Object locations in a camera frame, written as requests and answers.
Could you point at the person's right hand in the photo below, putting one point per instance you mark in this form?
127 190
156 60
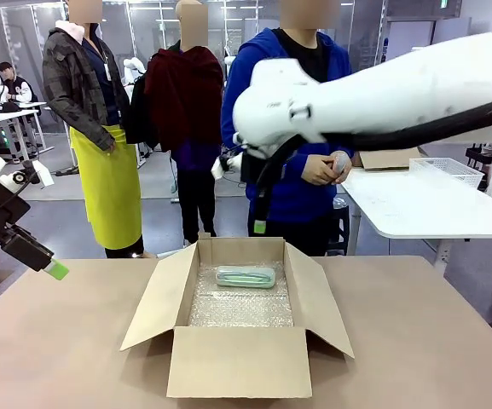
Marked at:
322 170

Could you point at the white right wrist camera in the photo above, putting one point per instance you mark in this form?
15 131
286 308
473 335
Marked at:
218 171

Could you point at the black hanging bag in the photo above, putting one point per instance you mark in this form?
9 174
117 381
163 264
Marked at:
139 115

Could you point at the person in blue hoodie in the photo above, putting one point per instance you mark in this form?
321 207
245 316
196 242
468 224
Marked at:
296 200

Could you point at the white plastic basket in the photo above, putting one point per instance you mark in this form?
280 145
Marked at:
446 170

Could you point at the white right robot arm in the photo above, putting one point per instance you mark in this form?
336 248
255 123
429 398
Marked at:
399 85

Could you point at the mannequin with camouflage jacket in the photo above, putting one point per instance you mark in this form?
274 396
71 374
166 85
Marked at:
79 85

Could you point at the seated person in varsity jacket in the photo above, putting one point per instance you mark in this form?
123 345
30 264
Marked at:
15 85

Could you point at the mannequin with red shawl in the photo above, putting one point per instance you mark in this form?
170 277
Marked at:
194 191

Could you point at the small grey item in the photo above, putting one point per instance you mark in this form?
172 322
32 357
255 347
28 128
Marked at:
342 164

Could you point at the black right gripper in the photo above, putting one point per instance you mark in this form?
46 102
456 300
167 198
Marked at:
267 170

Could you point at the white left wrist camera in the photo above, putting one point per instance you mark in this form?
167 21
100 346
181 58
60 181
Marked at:
20 176

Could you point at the small cardboard box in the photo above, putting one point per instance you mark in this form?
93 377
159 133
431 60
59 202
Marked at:
386 159

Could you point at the bubble wrap box lining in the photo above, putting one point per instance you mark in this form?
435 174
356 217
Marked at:
241 309

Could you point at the black plastic stool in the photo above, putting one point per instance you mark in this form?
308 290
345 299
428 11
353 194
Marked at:
340 226

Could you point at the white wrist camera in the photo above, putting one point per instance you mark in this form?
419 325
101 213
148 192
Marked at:
218 171
20 176

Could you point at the person's left hand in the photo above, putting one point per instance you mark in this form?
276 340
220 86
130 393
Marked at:
348 172

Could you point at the white background desk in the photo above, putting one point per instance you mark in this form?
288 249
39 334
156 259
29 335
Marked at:
2 117

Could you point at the dark red shawl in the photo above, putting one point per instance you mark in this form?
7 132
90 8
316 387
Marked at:
186 98

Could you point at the large open cardboard box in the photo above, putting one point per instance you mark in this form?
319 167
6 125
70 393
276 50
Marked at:
239 366

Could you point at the mint green glasses case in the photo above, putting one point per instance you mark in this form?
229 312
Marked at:
245 278

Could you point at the white side table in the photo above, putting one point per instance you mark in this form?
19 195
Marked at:
420 213

